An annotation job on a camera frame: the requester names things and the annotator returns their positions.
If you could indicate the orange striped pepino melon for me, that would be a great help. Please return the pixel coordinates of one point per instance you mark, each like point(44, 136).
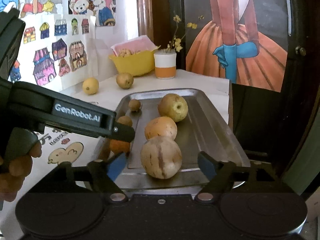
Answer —
point(161, 126)

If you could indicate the yellow plastic bowl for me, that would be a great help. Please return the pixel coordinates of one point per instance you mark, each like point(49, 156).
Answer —
point(137, 64)

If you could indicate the person's left hand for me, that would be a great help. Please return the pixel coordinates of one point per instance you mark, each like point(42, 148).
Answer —
point(19, 169)

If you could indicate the colourful houses drawing sheet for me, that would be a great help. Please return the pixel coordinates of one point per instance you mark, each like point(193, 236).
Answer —
point(56, 51)

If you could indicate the small brown longan fruit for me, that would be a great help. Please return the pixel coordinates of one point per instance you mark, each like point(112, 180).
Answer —
point(134, 105)

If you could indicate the pale striped pepino melon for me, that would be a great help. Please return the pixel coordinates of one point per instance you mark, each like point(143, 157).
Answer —
point(161, 157)

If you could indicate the metal baking tray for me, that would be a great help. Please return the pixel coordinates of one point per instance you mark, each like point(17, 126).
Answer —
point(204, 129)

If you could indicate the yellow flower sprig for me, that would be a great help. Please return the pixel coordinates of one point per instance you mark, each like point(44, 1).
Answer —
point(175, 44)

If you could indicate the brown pear on table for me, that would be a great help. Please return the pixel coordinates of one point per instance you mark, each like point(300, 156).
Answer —
point(124, 80)

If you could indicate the yellow-green apple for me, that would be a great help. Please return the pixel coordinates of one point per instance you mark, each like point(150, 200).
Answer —
point(173, 106)

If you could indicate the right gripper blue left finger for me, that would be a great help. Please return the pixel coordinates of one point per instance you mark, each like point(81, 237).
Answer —
point(110, 168)

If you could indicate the white and orange cup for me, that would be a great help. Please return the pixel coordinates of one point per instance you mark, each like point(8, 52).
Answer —
point(165, 64)

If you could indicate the yellow lemon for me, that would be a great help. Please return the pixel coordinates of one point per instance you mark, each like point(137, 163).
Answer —
point(90, 86)

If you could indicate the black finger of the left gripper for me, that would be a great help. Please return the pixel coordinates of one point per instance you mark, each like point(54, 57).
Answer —
point(122, 132)

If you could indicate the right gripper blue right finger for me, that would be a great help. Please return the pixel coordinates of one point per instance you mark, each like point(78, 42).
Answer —
point(211, 167)

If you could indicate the orange dress lady painting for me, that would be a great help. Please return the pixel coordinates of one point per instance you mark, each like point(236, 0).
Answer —
point(231, 46)

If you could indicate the striped fruit in bowl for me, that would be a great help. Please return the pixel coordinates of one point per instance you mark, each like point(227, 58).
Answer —
point(124, 52)

